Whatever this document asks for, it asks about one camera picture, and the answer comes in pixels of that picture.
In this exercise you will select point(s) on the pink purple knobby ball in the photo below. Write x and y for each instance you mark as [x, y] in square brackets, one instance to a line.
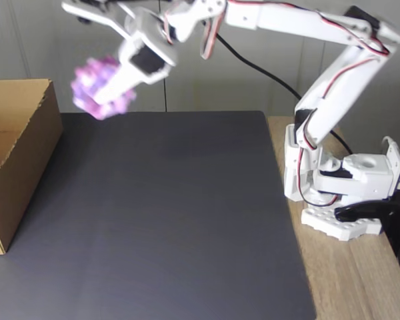
[86, 83]

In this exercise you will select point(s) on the brown cardboard box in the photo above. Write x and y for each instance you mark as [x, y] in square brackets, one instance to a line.
[26, 166]

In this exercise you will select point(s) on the black table mat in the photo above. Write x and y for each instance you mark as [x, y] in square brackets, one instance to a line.
[153, 250]

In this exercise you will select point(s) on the black table clamp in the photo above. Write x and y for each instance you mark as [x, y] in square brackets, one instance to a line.
[393, 220]

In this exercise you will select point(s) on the small black camera module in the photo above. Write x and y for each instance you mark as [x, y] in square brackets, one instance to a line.
[85, 21]

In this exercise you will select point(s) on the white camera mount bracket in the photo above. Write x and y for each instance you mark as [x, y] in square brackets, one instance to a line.
[86, 11]

